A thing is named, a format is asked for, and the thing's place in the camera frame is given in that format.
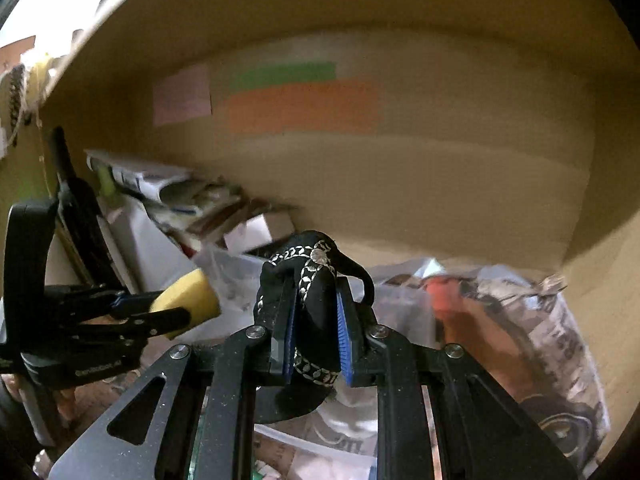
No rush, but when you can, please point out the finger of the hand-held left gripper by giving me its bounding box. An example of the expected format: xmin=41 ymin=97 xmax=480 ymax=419
xmin=42 ymin=284 xmax=167 ymax=320
xmin=75 ymin=307 xmax=192 ymax=349

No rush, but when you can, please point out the braided rope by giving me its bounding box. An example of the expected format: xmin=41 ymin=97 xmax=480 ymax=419
xmin=6 ymin=64 xmax=32 ymax=137

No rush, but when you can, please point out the white printed cloth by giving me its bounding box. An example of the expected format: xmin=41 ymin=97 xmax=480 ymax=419
xmin=254 ymin=385 xmax=382 ymax=480

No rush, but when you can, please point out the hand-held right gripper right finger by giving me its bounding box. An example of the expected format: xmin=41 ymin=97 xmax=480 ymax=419
xmin=335 ymin=277 xmax=582 ymax=480

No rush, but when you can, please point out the large cardboard box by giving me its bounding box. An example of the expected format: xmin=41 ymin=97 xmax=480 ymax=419
xmin=39 ymin=0 xmax=637 ymax=466

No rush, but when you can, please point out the black cloth with chain print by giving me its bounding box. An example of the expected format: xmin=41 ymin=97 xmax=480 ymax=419
xmin=254 ymin=230 xmax=376 ymax=423

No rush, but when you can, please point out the yellow sponge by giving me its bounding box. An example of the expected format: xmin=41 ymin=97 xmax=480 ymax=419
xmin=150 ymin=268 xmax=222 ymax=341

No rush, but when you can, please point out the clear plastic bag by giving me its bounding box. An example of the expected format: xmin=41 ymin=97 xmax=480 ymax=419
xmin=194 ymin=246 xmax=281 ymax=323

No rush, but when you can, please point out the small white carton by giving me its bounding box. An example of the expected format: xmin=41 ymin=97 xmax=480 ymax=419
xmin=223 ymin=211 xmax=295 ymax=257

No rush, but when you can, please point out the stack of booklets and papers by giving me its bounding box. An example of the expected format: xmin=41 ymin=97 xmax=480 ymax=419
xmin=84 ymin=148 xmax=301 ymax=256

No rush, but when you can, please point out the green paper label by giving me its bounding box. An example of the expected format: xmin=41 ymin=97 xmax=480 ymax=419
xmin=227 ymin=61 xmax=337 ymax=90

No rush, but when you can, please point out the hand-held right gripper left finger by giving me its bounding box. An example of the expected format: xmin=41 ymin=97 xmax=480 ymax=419
xmin=47 ymin=280 xmax=302 ymax=480

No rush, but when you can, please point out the orange paper label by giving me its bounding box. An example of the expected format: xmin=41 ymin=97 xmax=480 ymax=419
xmin=224 ymin=80 xmax=382 ymax=135

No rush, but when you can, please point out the pink paper label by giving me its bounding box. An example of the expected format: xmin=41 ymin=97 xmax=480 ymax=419
xmin=152 ymin=64 xmax=211 ymax=128

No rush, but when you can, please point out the black strap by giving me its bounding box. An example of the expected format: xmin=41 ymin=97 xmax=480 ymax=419
xmin=50 ymin=126 xmax=128 ymax=292

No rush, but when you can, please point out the printed plastic bag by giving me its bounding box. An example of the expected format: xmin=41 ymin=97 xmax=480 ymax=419
xmin=370 ymin=257 xmax=612 ymax=467

